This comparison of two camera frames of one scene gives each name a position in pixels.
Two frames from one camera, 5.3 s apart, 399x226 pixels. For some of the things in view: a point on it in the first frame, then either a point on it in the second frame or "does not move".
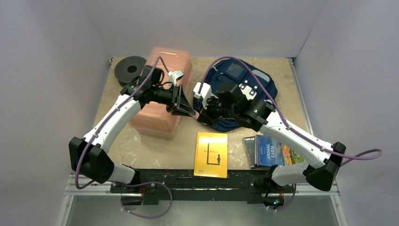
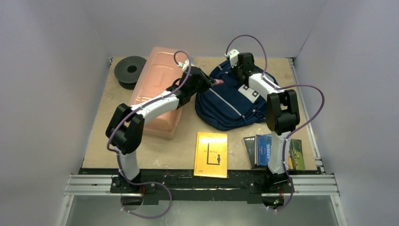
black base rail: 250,184 does not move
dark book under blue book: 250,143 does not move
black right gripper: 205,113 -> 242,72
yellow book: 211,157 does not move
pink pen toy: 196,116 -> 219,81
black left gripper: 178,97 -> 208,83
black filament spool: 128,68 does not move
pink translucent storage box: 158,120 does not move
